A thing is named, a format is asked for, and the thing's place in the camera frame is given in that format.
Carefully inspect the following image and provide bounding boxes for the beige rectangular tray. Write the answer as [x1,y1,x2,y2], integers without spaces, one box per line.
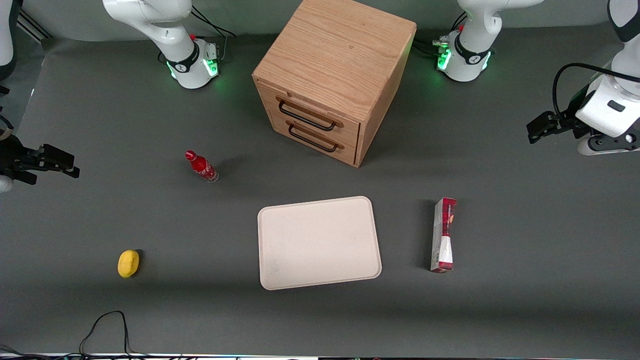
[257,195,383,291]

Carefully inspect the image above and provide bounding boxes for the wooden drawer cabinet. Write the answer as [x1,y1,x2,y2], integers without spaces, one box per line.
[251,0,418,168]

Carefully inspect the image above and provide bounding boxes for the yellow lemon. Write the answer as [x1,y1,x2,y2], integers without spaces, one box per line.
[117,249,141,279]

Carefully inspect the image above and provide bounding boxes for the black arm base cables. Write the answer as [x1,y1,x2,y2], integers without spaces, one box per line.
[412,12,469,59]
[190,5,237,40]

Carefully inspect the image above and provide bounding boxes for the aluminium frame rail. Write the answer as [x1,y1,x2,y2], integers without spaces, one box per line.
[17,9,54,43]

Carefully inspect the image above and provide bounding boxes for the black loose cable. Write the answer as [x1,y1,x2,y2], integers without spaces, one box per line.
[0,310,151,360]

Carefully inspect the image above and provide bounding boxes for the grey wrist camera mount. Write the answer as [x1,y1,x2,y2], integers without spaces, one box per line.
[577,131,640,156]

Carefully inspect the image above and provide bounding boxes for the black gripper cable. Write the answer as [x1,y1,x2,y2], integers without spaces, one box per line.
[551,62,640,117]

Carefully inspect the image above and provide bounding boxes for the red cola bottle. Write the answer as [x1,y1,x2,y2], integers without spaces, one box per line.
[184,149,220,184]

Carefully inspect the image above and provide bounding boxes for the red cookie box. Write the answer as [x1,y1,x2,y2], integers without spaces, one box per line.
[430,197,458,274]

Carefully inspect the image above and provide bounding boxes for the wooden drawer front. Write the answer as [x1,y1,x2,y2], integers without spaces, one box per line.
[269,106,359,167]
[256,81,362,146]

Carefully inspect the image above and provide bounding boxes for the black drawer handle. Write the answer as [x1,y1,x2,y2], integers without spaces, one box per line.
[287,123,339,154]
[277,99,337,133]

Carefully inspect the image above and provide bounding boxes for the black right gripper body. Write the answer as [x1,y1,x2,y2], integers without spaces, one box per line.
[0,133,40,194]

